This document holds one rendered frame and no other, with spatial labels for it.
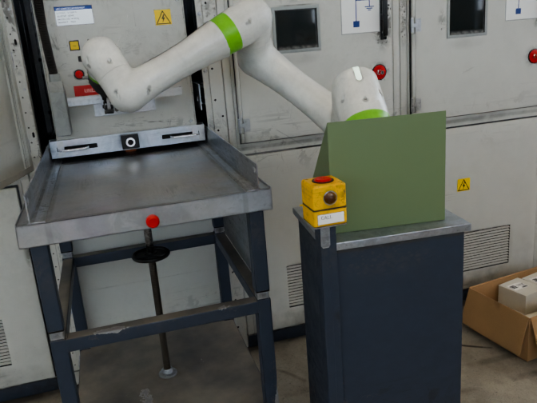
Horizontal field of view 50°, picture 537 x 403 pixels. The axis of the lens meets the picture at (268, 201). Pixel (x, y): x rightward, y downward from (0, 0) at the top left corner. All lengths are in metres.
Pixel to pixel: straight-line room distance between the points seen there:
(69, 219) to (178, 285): 0.90
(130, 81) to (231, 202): 0.44
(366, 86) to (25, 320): 1.45
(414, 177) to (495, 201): 1.27
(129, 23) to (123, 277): 0.90
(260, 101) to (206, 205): 0.76
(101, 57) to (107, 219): 0.47
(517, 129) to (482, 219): 0.41
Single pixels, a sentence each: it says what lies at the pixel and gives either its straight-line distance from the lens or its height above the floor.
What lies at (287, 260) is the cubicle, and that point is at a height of 0.36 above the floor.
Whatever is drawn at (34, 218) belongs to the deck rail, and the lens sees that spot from 1.48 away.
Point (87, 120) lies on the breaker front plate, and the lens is 2.12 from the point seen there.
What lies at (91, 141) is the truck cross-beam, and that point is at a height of 0.91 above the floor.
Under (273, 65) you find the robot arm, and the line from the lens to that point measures 1.82.
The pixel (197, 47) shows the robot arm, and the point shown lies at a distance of 1.68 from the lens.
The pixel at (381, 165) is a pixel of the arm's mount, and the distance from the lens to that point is 1.40.
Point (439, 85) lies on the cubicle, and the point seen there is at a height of 0.97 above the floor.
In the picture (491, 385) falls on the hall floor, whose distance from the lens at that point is 2.24.
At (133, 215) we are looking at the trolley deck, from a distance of 1.44.
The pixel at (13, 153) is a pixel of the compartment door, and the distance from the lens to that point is 2.06.
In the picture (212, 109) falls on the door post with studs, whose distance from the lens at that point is 2.11.
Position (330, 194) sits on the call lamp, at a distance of 1.28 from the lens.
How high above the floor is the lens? 1.24
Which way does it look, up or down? 17 degrees down
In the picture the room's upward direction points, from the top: 5 degrees counter-clockwise
